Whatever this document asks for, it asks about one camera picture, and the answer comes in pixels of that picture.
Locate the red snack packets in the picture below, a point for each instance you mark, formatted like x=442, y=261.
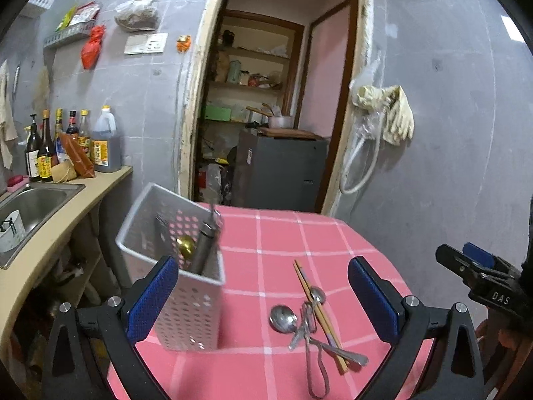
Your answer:
x=85, y=13

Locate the crumpled cream rubber glove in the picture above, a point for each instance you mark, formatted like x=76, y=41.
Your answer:
x=372, y=96

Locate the white perforated utensil holder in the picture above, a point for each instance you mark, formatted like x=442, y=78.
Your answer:
x=191, y=312

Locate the grey wall shelf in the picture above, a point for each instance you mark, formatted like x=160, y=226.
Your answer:
x=66, y=36

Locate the wooden chopstick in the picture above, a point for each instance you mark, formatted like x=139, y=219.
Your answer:
x=329, y=327
x=308, y=293

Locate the metal pot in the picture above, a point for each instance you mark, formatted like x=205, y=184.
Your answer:
x=281, y=122

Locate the beige kitchen counter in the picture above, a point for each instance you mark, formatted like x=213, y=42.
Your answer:
x=62, y=233

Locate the small tan hanging cloth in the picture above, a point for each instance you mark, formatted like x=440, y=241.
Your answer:
x=42, y=87

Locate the green snack packet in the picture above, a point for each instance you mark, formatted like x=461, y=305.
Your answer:
x=65, y=20

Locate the clear bag of dried goods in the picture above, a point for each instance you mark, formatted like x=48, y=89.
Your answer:
x=137, y=16

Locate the slim yellow cap bottle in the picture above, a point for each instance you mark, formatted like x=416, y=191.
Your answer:
x=58, y=123

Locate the grey wall hook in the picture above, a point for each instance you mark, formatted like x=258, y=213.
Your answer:
x=436, y=65

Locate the steel sink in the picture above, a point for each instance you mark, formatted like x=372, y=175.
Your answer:
x=37, y=204

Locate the hanging steel tool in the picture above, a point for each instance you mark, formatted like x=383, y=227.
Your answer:
x=16, y=79

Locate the white wall switch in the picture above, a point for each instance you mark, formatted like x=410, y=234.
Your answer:
x=135, y=44

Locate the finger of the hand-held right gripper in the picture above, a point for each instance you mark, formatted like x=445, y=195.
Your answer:
x=479, y=253
x=458, y=264

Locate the dark red cap bottle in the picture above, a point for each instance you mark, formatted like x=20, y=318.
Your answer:
x=73, y=125

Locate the hanging cream rubber glove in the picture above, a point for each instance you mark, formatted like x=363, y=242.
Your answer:
x=399, y=116

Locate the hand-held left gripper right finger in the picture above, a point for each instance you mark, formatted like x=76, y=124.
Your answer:
x=372, y=300

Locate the wooden door frame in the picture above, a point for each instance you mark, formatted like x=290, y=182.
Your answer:
x=195, y=91

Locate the green box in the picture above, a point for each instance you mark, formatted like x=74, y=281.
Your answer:
x=217, y=113

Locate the white wall socket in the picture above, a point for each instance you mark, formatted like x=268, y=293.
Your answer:
x=156, y=43

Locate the white cup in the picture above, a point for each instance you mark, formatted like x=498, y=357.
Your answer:
x=11, y=231

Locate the white wall basket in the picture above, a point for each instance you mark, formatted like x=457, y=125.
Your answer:
x=39, y=3

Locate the clear wall plastic bag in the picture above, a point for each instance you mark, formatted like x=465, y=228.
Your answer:
x=368, y=125

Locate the blue white packet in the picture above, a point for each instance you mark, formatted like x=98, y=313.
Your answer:
x=62, y=150

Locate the dark pump bottle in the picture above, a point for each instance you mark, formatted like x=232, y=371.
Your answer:
x=32, y=156

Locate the red plastic bag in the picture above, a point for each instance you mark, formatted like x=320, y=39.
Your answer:
x=92, y=50

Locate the orange plug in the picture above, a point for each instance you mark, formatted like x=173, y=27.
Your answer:
x=183, y=43

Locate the beige dish cloth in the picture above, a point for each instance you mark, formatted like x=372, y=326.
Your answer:
x=6, y=116

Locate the grey cabinet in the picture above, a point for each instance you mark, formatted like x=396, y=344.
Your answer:
x=283, y=171

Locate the yellow label sauce bottle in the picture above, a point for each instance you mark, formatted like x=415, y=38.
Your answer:
x=46, y=160

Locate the pink sponge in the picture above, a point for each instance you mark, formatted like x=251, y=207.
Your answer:
x=17, y=181

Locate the wooden shelf unit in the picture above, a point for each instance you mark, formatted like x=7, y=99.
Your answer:
x=258, y=56

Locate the pink plaid tablecloth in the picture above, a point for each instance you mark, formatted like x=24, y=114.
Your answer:
x=258, y=258

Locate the clear yellow cap bottle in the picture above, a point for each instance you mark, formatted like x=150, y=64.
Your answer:
x=84, y=133

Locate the person's right hand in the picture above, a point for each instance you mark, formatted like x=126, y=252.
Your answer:
x=513, y=348

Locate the brass spoon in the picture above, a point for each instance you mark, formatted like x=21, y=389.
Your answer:
x=187, y=245

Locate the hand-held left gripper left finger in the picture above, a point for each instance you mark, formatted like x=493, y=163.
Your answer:
x=154, y=296

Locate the large steel spoon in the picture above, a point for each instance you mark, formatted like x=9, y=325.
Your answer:
x=283, y=318

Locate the small steel spoon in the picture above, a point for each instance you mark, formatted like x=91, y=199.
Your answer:
x=318, y=296

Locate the mint green flask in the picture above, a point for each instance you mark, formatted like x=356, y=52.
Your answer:
x=234, y=73

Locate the glass jar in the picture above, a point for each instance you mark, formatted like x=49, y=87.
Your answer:
x=245, y=78

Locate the wooden cutting board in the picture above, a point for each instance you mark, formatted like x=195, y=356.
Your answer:
x=291, y=133

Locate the large soy sauce jug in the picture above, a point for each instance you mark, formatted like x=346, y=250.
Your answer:
x=106, y=146

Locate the orange snack packet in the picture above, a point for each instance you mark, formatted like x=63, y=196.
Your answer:
x=79, y=158

